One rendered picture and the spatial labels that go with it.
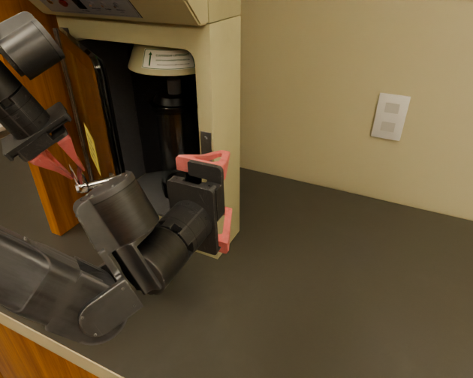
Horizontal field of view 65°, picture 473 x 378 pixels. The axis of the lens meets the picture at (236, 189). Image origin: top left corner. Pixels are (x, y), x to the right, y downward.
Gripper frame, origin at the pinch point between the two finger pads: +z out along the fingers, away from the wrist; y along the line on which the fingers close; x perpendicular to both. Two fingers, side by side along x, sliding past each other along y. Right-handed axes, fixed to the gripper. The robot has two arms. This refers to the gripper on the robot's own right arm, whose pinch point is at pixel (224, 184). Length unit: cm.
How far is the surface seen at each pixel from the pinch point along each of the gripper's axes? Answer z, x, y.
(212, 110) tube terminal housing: 11.7, 7.9, 5.9
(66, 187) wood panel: 7.7, 45.2, -16.4
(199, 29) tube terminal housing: 12.0, 9.4, 18.5
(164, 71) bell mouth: 14.1, 18.3, 10.8
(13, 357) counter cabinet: -16, 50, -52
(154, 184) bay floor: 21.0, 30.9, -20.0
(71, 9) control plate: 8.4, 31.0, 21.0
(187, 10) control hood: 7.3, 8.4, 21.7
